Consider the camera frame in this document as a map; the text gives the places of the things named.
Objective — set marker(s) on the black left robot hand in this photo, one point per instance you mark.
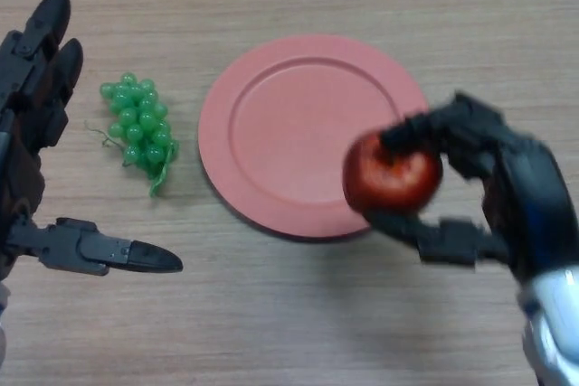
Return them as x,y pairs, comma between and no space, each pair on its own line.
27,110

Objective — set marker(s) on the green grape bunch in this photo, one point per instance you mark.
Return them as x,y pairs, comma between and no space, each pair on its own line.
140,128

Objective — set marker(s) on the red apple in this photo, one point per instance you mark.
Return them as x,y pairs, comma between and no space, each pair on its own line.
389,187

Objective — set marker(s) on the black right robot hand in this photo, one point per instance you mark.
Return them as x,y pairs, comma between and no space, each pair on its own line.
529,187

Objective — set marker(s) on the pink round plate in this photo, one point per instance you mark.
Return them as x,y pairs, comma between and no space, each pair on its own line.
289,142

